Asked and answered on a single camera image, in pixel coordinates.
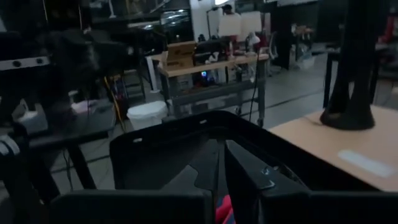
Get background workbench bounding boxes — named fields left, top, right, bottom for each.
left=160, top=58, right=267, bottom=128

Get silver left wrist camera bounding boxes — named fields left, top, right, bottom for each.
left=0, top=55, right=51, bottom=72

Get red blue handled pliers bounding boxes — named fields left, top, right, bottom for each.
left=215, top=194, right=234, bottom=224

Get wooden shelf board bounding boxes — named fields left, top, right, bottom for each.
left=158, top=53, right=270, bottom=78

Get white pedestal column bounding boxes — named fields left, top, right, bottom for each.
left=145, top=55, right=162, bottom=94

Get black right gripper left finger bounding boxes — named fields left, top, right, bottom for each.
left=160, top=138, right=221, bottom=196

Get black monitor stand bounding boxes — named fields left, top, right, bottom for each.
left=319, top=0, right=385, bottom=131

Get black pegboard cart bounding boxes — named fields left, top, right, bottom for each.
left=108, top=110, right=381, bottom=194

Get white box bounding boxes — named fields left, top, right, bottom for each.
left=11, top=98, right=49, bottom=135

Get white desk label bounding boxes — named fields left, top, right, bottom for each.
left=337, top=149, right=396, bottom=179

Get wooden desk grey legs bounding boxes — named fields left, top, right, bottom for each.
left=269, top=105, right=398, bottom=193

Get white trash bin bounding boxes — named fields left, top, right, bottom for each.
left=126, top=100, right=169, bottom=131

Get white shade table lamp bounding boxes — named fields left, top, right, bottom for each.
left=241, top=11, right=264, bottom=54
left=217, top=12, right=243, bottom=58

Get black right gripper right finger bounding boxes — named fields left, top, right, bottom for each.
left=224, top=139, right=309, bottom=224

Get brown cardboard box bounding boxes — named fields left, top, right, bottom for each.
left=165, top=40, right=198, bottom=72

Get black side table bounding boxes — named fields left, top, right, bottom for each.
left=26, top=104, right=118, bottom=191

